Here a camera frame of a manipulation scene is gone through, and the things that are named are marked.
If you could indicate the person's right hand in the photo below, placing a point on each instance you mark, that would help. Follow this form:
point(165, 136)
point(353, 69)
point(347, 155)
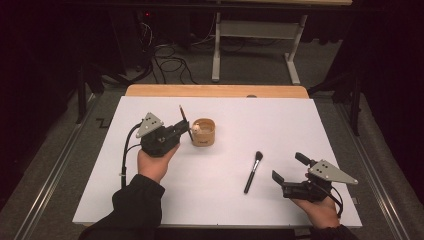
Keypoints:
point(323, 211)

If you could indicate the wooden holder with small figure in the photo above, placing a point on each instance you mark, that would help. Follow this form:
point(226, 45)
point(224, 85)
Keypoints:
point(204, 135)

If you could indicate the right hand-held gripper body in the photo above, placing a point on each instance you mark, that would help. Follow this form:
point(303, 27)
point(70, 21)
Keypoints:
point(328, 171)

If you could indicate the person's left hand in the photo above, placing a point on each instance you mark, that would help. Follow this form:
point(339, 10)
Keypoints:
point(155, 166)

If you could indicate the black metal stand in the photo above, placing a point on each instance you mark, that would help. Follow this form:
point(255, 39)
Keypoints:
point(356, 103)
point(81, 96)

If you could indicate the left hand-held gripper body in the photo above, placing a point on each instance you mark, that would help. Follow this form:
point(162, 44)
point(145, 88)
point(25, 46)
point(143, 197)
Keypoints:
point(156, 140)

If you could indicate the metal floor rail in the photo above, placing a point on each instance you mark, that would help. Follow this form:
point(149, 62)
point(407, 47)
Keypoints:
point(376, 186)
point(50, 186)

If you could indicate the thin black orange-tipped brush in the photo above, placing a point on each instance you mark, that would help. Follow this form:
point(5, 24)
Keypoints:
point(182, 113)

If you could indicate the white metal desk frame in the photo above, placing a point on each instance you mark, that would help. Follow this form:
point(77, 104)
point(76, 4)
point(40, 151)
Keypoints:
point(256, 29)

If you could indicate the black makeup brush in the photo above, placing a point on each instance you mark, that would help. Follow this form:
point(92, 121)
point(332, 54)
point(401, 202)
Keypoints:
point(252, 173)

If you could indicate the white board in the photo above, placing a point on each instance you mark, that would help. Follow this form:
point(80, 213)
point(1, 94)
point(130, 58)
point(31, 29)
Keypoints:
point(216, 200)

